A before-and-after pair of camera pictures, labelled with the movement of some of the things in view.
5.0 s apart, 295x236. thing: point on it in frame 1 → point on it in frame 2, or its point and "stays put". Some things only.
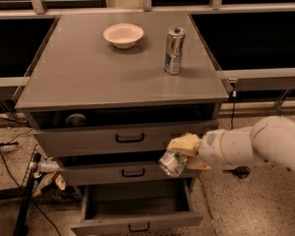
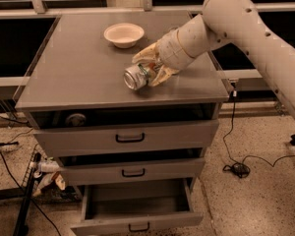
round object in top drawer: [76, 120] stays put
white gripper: [210, 147] → [168, 49]
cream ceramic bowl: [123, 35] stays put
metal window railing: [35, 8] stays put
